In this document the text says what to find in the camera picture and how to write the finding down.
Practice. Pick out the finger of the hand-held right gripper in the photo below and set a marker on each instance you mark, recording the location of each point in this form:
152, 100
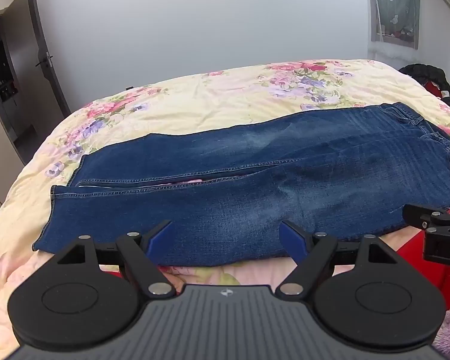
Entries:
420, 215

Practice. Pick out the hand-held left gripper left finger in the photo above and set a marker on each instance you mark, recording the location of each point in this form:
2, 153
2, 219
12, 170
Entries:
161, 235

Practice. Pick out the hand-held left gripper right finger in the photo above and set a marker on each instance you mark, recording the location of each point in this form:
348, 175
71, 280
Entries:
289, 235

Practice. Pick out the blue denim pants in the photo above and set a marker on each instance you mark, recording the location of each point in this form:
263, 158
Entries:
285, 180

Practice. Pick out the red cloth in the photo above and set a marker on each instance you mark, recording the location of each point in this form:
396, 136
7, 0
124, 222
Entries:
408, 273

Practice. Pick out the black jacket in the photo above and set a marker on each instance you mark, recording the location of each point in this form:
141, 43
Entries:
423, 75

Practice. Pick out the floral quilt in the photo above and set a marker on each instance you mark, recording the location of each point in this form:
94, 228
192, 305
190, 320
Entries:
228, 97

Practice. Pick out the window with printed curtain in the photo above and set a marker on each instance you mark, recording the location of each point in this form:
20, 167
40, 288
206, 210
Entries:
393, 3

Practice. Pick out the grey door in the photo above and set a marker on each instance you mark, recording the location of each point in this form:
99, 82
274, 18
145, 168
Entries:
48, 48

